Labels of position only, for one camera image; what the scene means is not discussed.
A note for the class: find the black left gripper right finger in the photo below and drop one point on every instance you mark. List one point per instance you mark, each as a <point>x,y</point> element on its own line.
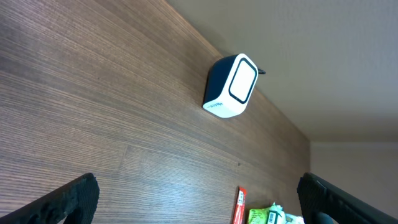
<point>322,202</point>

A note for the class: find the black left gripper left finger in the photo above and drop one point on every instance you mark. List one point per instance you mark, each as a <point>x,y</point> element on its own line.
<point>74,202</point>

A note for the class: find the white barcode scanner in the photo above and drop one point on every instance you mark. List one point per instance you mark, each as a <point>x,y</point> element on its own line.
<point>231,81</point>

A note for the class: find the green white small box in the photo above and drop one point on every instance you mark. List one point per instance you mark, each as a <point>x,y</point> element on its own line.
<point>274,217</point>

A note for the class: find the green snack packet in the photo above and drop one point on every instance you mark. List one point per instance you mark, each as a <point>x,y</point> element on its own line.
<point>258,216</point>

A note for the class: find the light blue snack packet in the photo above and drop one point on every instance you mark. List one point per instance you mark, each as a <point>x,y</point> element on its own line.
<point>287,218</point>

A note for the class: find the red snack packet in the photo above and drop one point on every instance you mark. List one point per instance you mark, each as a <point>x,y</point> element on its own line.
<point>239,207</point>

